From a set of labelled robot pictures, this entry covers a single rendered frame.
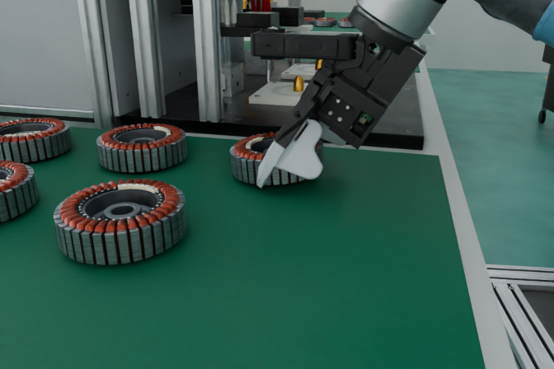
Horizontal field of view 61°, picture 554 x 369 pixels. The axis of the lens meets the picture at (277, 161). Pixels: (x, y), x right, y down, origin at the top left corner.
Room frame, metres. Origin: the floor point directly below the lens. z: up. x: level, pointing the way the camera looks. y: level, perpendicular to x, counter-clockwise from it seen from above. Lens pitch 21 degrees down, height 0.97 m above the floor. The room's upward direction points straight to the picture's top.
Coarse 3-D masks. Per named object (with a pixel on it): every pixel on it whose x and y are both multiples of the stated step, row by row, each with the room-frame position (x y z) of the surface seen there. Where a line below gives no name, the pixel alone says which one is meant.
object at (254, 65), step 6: (246, 54) 1.11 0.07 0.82; (246, 60) 1.11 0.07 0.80; (252, 60) 1.11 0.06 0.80; (258, 60) 1.10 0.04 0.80; (264, 60) 1.10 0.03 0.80; (270, 60) 1.14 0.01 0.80; (246, 66) 1.11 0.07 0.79; (252, 66) 1.11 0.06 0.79; (258, 66) 1.10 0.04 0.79; (264, 66) 1.10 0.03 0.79; (270, 66) 1.14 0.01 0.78; (246, 72) 1.11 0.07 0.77; (252, 72) 1.11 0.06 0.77; (258, 72) 1.10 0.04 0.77; (264, 72) 1.10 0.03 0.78
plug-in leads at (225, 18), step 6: (222, 0) 0.92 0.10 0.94; (234, 0) 0.90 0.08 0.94; (222, 6) 0.92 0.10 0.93; (228, 6) 0.87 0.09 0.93; (234, 6) 0.90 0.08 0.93; (222, 12) 0.92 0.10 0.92; (228, 12) 0.87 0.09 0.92; (234, 12) 0.89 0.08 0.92; (222, 18) 0.91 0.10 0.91; (228, 18) 0.87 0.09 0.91; (234, 18) 0.89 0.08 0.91; (228, 24) 0.87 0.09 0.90; (234, 24) 0.89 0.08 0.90
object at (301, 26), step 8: (272, 8) 1.10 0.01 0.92; (280, 8) 1.09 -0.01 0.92; (288, 8) 1.09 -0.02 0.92; (296, 8) 1.09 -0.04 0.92; (280, 16) 1.09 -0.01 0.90; (288, 16) 1.09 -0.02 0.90; (296, 16) 1.09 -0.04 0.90; (280, 24) 1.09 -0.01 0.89; (288, 24) 1.09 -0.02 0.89; (296, 24) 1.08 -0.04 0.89
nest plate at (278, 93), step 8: (264, 88) 0.89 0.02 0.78; (272, 88) 0.89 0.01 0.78; (280, 88) 0.89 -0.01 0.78; (288, 88) 0.89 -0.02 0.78; (304, 88) 0.89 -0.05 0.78; (256, 96) 0.82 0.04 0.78; (264, 96) 0.82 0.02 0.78; (272, 96) 0.82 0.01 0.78; (280, 96) 0.82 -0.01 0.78; (288, 96) 0.82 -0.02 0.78; (296, 96) 0.82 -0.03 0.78; (264, 104) 0.81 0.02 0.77; (272, 104) 0.81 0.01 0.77; (280, 104) 0.80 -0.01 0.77; (288, 104) 0.80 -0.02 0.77; (296, 104) 0.80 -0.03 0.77
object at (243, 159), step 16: (240, 144) 0.53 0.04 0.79; (256, 144) 0.55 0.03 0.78; (320, 144) 0.52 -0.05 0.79; (240, 160) 0.49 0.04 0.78; (256, 160) 0.48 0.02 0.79; (320, 160) 0.51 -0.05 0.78; (240, 176) 0.50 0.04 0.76; (256, 176) 0.48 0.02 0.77; (272, 176) 0.48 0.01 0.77; (288, 176) 0.48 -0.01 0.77
